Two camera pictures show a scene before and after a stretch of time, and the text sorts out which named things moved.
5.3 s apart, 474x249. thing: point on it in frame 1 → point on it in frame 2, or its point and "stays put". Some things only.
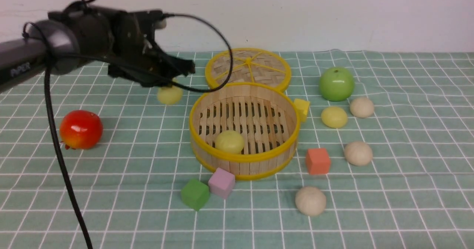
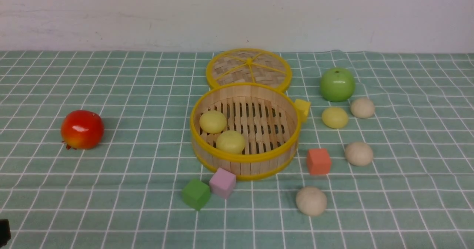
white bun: x=361 y=107 stays put
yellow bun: x=334 y=117 stays put
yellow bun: x=230 y=141 stays put
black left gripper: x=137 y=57 → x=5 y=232
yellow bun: x=169 y=95 → x=213 y=121
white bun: x=358 y=153 stays put
